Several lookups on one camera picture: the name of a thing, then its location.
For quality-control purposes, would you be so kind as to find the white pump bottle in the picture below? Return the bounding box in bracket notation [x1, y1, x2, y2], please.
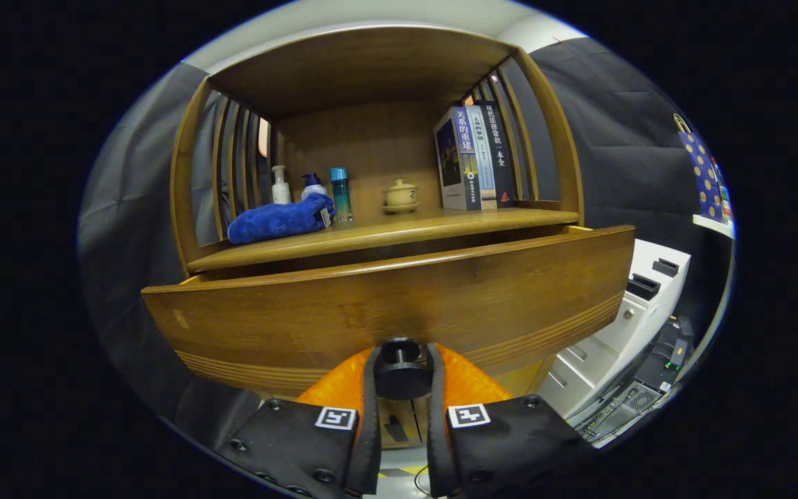
[272, 165, 292, 205]

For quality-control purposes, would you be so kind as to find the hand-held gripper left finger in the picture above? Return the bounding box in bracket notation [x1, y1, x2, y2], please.
[215, 344, 382, 499]

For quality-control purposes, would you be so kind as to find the teal blue bottle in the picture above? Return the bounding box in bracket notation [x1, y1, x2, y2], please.
[330, 167, 354, 222]

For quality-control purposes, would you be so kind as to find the wooden countertop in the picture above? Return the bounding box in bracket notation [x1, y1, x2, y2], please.
[186, 207, 580, 274]

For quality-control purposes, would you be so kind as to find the white wall shelf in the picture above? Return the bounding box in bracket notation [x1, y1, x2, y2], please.
[691, 213, 736, 240]

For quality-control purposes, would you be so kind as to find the wooden cabinet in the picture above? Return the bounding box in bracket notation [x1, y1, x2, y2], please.
[169, 26, 587, 451]

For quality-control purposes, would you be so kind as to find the white drawer unit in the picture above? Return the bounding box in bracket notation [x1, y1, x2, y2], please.
[536, 239, 692, 418]

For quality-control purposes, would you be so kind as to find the grey book with dark cover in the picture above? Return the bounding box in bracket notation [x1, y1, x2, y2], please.
[434, 106, 483, 211]

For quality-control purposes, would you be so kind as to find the beige lidded teacup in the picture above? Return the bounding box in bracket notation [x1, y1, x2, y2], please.
[382, 178, 421, 214]

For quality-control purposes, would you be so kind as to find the blue towel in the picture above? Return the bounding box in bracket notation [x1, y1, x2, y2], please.
[227, 193, 336, 245]

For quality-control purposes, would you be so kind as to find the black computer tower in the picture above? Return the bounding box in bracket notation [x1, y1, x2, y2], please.
[576, 315, 696, 444]

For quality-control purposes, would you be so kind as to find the pale blue book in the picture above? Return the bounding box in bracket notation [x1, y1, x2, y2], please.
[465, 104, 498, 210]

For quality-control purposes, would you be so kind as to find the wooden drawer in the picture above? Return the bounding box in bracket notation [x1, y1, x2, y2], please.
[141, 224, 637, 401]

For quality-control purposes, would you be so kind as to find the blue dotted gift bag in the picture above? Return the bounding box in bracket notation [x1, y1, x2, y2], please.
[673, 113, 725, 222]

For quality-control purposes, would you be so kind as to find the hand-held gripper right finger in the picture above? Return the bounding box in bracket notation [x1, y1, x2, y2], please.
[427, 343, 601, 499]

